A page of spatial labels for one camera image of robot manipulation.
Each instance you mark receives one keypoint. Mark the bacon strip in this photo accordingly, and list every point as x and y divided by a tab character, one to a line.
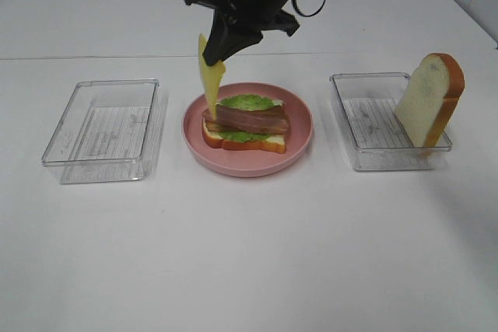
214	127
270	121

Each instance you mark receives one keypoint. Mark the right clear plastic tray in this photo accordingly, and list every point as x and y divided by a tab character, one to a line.
364	106

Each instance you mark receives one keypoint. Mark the yellow cheese slice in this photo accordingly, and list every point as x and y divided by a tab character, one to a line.
211	76

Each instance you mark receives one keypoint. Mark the bread slice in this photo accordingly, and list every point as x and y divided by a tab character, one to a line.
430	99
275	143

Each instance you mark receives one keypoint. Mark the left clear plastic tray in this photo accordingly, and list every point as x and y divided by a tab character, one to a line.
110	131

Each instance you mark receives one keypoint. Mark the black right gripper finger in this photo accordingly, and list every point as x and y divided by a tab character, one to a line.
243	42
222	41

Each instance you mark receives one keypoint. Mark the green lettuce leaf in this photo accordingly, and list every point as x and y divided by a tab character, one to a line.
248	102

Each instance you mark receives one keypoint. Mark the pink round plate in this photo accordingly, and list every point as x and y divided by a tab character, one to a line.
250	163

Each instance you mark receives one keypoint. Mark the clear plastic tray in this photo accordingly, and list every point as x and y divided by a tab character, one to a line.
364	106
110	131

